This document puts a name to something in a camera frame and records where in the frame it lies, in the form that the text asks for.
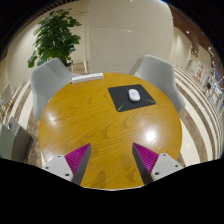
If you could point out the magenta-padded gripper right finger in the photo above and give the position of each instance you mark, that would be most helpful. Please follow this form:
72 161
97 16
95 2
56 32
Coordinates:
148 159

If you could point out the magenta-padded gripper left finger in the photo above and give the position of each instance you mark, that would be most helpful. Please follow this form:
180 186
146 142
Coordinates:
74 159

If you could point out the white cartoon-print computer mouse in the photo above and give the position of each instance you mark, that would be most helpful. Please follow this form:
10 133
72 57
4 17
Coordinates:
134 95

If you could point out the black mouse pad green lines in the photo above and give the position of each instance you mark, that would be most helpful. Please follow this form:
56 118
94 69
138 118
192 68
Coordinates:
118 96

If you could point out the white power strip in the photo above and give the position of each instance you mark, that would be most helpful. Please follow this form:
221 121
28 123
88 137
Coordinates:
87 78

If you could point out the large grey upholstered armchair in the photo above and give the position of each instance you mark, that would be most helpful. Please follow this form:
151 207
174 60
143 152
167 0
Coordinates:
46 81

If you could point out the green leafy potted plant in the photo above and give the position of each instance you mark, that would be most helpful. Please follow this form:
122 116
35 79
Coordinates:
55 36

